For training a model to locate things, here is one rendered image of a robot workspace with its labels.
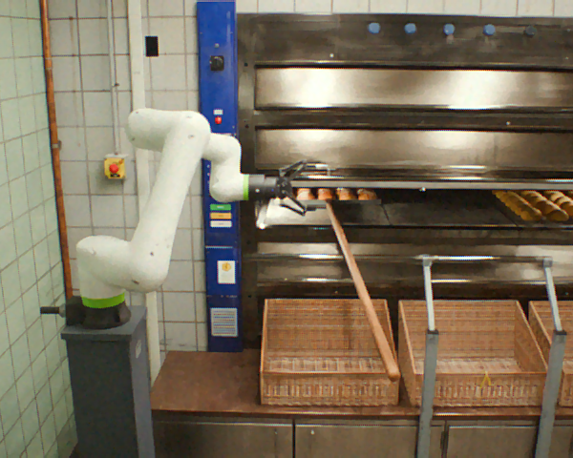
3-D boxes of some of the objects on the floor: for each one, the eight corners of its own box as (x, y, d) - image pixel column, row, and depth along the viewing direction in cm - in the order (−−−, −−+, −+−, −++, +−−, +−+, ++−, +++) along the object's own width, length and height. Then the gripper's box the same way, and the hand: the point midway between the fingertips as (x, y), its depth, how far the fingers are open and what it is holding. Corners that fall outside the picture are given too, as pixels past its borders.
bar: (248, 496, 292) (244, 251, 259) (527, 498, 287) (562, 255, 255) (242, 545, 261) (234, 279, 229) (549, 548, 257) (594, 281, 225)
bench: (176, 450, 325) (169, 347, 309) (650, 453, 317) (671, 351, 301) (151, 527, 271) (140, 409, 255) (714, 531, 263) (744, 413, 247)
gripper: (265, 150, 230) (327, 151, 229) (265, 218, 237) (325, 218, 236) (265, 154, 223) (327, 154, 222) (265, 224, 229) (326, 224, 229)
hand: (323, 187), depth 229 cm, fingers open, 13 cm apart
